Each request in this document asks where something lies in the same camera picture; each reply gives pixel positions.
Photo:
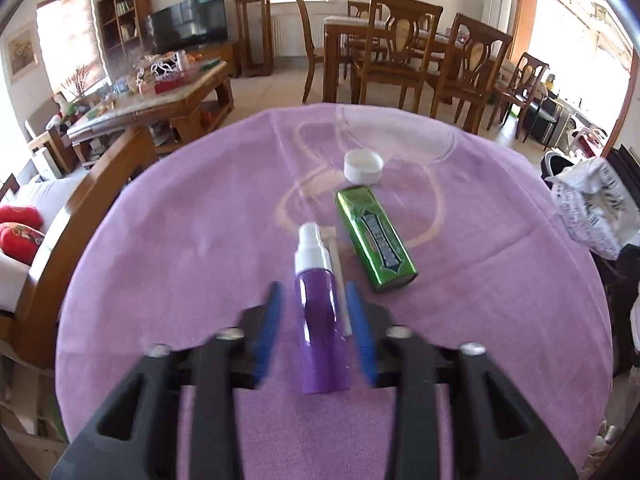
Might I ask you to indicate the wooden dining chair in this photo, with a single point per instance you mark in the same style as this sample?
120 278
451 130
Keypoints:
525 85
395 70
470 85
307 45

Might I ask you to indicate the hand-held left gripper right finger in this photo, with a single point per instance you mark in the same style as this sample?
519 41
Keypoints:
362 340

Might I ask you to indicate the white plastic chair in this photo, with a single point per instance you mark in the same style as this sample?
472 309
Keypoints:
587 142

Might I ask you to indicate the wooden frame sofa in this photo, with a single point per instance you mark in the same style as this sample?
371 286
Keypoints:
100 170

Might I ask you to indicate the wooden bookshelf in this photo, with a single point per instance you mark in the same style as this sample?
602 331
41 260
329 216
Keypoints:
122 25

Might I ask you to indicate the red cushion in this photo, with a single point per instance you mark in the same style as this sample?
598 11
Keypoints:
17 215
20 242

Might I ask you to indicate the white printed plastic bag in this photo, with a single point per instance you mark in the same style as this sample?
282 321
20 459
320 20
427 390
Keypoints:
590 205

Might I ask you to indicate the wooden dining table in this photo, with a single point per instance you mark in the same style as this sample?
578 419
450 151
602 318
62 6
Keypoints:
332 60

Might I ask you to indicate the green tin box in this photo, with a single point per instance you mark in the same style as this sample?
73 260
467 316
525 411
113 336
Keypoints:
375 240

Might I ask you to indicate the wooden coffee table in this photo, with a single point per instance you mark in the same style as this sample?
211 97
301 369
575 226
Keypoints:
195 105

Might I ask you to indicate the purple tablecloth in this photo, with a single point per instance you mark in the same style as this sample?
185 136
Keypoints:
175 240

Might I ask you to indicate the white plastic stick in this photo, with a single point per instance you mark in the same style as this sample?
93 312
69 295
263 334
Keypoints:
336 255

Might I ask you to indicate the wooden television cabinet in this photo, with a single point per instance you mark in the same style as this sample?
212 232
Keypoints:
220 60

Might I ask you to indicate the yellow bottle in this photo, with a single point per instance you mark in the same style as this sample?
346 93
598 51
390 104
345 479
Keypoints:
550 81

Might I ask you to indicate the small framed wall picture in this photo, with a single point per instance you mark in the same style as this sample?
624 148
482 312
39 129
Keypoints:
21 55

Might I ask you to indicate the tall wooden plant stand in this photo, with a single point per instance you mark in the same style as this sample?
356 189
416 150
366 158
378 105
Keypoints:
255 35

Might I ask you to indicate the red box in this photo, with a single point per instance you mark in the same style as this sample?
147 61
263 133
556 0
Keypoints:
170 84

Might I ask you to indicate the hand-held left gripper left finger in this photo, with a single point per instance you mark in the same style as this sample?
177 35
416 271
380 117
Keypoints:
265 340

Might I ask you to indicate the black flat television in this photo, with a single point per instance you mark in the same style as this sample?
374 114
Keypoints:
187 22

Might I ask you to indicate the white standing air conditioner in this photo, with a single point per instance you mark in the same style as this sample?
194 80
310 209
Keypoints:
497 7

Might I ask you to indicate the white wall radiator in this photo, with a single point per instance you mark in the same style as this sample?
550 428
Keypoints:
295 35

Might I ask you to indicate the dark low cabinet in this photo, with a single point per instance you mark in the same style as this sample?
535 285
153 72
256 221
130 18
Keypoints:
542 120

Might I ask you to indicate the white round cap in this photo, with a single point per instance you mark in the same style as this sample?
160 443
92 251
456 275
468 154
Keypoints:
364 166

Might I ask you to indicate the purple spray bottle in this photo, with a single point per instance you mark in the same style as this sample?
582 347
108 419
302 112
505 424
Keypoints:
320 320

